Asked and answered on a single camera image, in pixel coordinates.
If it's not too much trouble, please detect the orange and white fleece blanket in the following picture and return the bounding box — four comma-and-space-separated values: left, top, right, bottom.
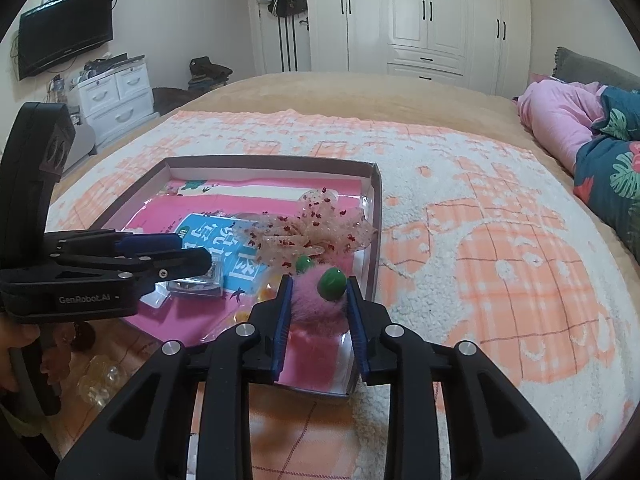
50, 110, 640, 480

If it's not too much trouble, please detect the white door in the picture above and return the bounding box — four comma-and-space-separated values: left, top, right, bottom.
252, 0, 314, 77

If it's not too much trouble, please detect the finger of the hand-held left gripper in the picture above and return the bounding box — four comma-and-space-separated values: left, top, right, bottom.
42, 229, 184, 257
52, 247, 213, 287

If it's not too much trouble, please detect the brown hair clip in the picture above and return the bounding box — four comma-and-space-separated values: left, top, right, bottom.
75, 321, 100, 352

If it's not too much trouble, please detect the pink fluffy green-ball hair clip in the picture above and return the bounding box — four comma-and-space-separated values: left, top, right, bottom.
287, 255, 349, 335

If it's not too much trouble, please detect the sheer dotted bow hair clip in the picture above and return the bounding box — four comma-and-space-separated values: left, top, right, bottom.
234, 187, 376, 267

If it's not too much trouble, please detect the grey chair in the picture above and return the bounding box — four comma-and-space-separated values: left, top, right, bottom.
60, 122, 99, 171

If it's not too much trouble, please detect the grey quilted headboard cover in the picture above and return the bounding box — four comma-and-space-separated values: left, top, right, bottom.
552, 46, 640, 94

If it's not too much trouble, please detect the teal floral quilt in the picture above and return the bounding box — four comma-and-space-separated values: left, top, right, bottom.
572, 86, 640, 261

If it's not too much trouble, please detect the person's left hand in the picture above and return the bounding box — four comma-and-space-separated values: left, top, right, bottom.
0, 322, 44, 394

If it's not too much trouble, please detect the blue printed booklet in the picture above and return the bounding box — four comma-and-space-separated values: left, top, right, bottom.
177, 212, 275, 304

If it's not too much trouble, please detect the dark stool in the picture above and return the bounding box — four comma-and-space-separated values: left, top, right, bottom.
151, 85, 194, 116

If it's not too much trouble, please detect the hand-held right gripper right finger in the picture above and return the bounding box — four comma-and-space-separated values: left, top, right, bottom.
345, 276, 581, 480

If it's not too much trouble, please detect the dark folded clothes pile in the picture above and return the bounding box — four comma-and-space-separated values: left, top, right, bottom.
187, 56, 234, 92

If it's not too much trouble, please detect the clear packet of beads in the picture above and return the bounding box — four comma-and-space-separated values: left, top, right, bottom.
77, 355, 127, 407

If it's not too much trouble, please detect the pink paper box liner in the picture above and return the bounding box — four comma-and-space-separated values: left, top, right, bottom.
122, 177, 373, 361

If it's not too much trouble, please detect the shallow grey cardboard box tray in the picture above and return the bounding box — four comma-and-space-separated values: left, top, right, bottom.
97, 156, 384, 404

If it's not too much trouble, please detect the pink quilt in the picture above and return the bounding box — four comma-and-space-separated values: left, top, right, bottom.
515, 74, 609, 171

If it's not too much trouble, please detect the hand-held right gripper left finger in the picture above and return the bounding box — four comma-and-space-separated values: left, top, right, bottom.
55, 275, 294, 480

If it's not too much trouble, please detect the clear earring card packet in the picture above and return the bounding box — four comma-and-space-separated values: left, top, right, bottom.
142, 252, 224, 309

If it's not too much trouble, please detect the white built-in wardrobe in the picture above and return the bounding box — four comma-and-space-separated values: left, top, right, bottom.
304, 0, 531, 99

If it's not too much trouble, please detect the clutter on drawer cabinet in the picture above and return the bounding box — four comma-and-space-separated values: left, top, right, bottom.
81, 52, 147, 82

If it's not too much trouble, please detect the white drawer cabinet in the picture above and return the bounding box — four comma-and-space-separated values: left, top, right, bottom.
77, 55, 154, 147

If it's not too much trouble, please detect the black wall-mounted television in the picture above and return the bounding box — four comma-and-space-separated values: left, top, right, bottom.
17, 0, 115, 81

